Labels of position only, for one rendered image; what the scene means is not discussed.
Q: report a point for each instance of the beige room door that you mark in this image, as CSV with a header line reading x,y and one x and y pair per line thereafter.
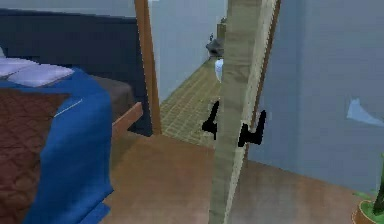
x,y
238,100

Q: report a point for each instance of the white toilet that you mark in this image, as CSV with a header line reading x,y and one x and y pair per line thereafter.
x,y
219,69

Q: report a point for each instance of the grey sink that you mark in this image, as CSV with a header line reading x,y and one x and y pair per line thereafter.
x,y
216,46

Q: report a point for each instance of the bed with blue blanket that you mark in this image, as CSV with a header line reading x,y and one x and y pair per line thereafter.
x,y
76,140

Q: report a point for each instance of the white pillow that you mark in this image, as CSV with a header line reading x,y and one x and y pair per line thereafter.
x,y
13,65
40,75

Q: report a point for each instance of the green house plant in pot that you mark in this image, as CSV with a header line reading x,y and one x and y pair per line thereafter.
x,y
375,205

